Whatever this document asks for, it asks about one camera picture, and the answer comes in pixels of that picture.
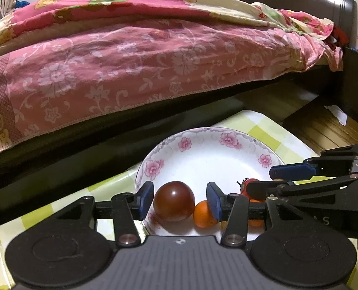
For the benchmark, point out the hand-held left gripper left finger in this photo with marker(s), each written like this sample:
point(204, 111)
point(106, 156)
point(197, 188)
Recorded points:
point(145, 201)

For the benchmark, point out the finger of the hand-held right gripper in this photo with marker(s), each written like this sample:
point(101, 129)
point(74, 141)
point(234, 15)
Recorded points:
point(259, 189)
point(290, 171)

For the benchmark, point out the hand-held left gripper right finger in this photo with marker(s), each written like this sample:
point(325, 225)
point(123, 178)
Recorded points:
point(213, 201)

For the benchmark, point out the red cherry tomato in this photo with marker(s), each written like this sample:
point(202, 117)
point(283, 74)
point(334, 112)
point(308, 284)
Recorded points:
point(244, 187)

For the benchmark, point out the small orange kumquat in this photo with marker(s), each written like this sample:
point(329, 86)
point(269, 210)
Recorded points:
point(256, 223)
point(203, 215)

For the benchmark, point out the dark red round tomato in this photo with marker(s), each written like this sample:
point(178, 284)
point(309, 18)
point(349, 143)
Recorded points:
point(173, 201)

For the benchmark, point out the white floral-rim plate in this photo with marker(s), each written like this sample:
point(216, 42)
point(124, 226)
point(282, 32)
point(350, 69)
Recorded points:
point(203, 163)

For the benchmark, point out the green checkered tablecloth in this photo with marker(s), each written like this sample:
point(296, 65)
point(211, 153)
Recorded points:
point(266, 133)

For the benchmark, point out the white paper scrap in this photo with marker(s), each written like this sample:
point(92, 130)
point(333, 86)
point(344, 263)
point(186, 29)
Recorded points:
point(337, 114)

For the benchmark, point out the pink floral blanket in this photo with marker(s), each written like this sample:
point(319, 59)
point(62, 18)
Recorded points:
point(121, 66)

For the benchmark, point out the red cloth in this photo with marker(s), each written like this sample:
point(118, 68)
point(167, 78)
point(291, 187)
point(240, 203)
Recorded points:
point(340, 36)

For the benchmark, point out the dark wooden headboard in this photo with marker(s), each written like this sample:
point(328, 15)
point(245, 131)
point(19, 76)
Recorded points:
point(287, 0)

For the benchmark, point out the pile of clothes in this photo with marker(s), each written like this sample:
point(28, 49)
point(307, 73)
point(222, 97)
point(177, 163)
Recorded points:
point(20, 3)

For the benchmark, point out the dark bed frame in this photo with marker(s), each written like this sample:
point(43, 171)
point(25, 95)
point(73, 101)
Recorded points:
point(76, 157)

